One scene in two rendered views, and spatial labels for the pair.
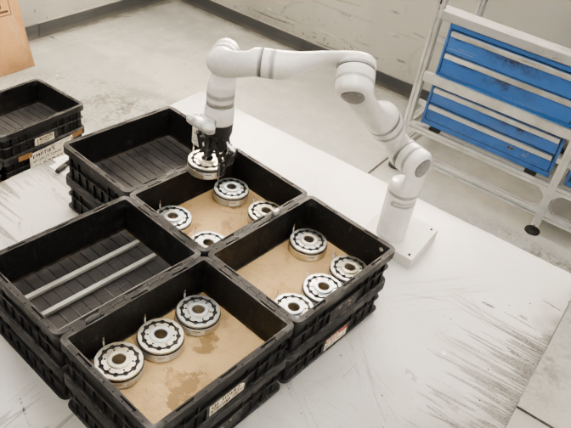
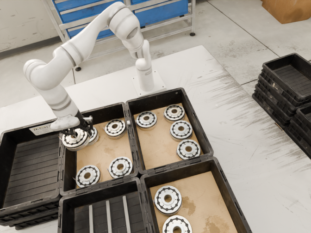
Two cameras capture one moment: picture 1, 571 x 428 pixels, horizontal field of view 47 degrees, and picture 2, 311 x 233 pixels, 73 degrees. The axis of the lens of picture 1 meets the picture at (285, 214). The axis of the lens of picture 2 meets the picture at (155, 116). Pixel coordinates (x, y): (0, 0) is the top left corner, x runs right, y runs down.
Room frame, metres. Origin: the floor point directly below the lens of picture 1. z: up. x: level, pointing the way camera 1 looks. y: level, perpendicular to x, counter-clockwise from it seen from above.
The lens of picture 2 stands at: (0.85, 0.32, 1.67)
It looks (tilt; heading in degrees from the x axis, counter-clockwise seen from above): 51 degrees down; 319
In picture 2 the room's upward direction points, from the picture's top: 10 degrees counter-clockwise
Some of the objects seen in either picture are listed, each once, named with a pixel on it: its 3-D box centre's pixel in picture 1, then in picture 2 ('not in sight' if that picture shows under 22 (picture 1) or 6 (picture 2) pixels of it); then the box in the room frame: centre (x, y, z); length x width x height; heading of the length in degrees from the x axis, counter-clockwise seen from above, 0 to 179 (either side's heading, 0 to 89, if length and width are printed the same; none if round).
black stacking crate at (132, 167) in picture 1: (149, 162); (34, 166); (1.60, 0.42, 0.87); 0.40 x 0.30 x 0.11; 144
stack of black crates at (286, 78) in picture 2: not in sight; (286, 95); (0.95, -1.15, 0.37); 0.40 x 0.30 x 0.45; 151
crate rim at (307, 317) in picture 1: (304, 255); (164, 125); (1.24, -0.06, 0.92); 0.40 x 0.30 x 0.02; 144
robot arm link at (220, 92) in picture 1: (223, 71); (46, 84); (1.45, 0.21, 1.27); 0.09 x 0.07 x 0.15; 178
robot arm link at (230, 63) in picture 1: (237, 60); (52, 69); (1.43, 0.17, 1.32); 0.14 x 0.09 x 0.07; 88
